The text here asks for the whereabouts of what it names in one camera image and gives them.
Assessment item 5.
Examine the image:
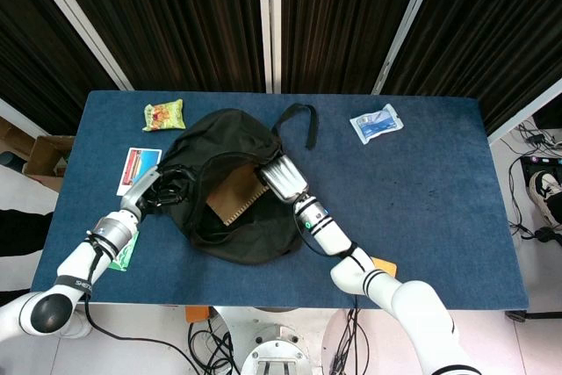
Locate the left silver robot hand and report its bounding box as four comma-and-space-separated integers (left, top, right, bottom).
119, 163, 198, 222

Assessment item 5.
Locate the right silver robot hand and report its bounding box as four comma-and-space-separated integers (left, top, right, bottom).
255, 155, 309, 203

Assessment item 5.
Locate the black fabric backpack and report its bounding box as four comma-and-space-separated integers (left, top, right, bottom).
154, 102, 318, 265

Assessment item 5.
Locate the brown spiral notebook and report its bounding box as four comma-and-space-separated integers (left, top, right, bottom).
205, 162, 271, 227

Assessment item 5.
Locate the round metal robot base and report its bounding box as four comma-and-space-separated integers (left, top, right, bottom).
213, 306, 352, 375

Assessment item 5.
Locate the red blue picture card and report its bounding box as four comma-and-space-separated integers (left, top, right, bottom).
115, 146, 163, 197

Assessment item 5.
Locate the green white packet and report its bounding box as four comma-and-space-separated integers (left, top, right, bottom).
106, 229, 141, 272

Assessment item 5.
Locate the yellow green snack bag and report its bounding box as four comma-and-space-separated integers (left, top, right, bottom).
141, 98, 185, 133

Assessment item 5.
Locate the cardboard box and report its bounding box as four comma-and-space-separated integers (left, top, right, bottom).
21, 134, 76, 192

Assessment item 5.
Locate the blue white wipes packet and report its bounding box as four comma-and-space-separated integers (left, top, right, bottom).
349, 103, 405, 145

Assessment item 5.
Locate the blue table cloth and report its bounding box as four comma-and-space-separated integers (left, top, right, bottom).
31, 90, 530, 311

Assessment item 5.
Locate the orange flat card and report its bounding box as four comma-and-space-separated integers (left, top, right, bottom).
371, 256, 399, 278

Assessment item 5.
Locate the black pleated curtain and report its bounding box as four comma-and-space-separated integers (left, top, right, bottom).
43, 0, 266, 93

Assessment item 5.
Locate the black white sneaker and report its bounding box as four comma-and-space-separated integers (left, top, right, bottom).
528, 169, 562, 230

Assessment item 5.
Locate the white partition frame post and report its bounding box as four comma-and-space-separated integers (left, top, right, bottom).
256, 0, 283, 94

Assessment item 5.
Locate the black floor cable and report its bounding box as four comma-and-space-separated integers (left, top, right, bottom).
83, 295, 241, 375

